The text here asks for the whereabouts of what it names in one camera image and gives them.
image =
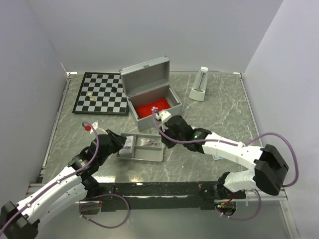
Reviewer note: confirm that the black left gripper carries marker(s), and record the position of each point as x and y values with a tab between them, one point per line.
118	140

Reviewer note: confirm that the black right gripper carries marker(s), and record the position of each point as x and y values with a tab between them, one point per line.
168	144

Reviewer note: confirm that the white gauze pad packet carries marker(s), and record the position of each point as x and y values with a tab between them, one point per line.
128	146

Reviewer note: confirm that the grey divided plastic tray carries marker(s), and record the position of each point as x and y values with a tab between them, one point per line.
143	153

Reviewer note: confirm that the clear bag of swabs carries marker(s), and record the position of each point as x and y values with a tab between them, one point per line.
150	142

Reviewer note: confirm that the red fabric zipper pouch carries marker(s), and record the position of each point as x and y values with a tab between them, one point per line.
146	110

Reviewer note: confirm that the blue white bandage packet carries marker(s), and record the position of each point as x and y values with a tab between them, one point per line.
215	157

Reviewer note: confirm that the grey metal first-aid case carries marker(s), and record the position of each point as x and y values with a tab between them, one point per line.
145	83

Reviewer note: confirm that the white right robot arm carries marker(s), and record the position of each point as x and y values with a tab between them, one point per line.
266	169

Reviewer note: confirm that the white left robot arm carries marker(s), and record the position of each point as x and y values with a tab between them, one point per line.
74	183

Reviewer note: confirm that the white metronome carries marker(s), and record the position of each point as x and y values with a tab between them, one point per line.
198	89

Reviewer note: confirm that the cream chess piece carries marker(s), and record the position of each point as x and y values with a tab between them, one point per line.
91	97

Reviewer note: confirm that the black and white chessboard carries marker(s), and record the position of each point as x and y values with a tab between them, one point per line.
106	102

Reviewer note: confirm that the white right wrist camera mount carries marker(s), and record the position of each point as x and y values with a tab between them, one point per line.
160	118

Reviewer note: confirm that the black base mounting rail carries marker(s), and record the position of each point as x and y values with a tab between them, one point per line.
165	195

